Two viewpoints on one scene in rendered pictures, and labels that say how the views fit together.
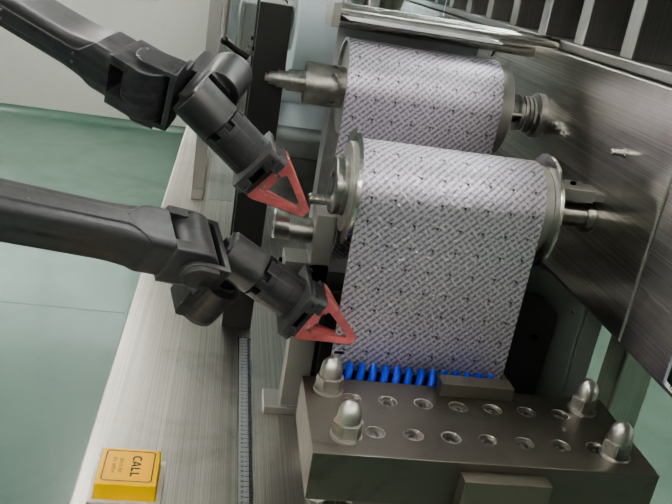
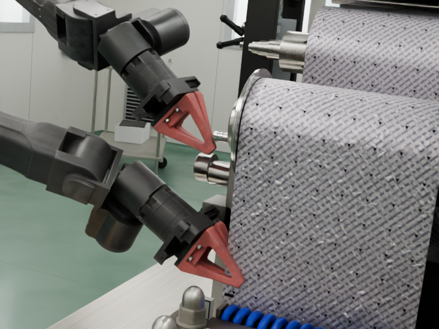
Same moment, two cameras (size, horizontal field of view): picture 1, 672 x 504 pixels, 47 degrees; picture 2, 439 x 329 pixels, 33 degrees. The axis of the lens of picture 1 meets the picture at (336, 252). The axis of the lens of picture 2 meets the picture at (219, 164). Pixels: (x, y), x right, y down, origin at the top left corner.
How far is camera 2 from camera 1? 0.49 m
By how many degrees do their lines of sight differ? 31
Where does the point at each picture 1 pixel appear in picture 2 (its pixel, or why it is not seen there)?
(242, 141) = (146, 76)
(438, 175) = (323, 109)
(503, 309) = (404, 267)
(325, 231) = not seen: hidden behind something
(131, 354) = (113, 298)
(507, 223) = (398, 163)
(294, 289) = (176, 217)
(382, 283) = (268, 222)
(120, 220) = (10, 128)
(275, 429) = not seen: outside the picture
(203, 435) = not seen: outside the picture
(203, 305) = (106, 228)
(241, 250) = (130, 173)
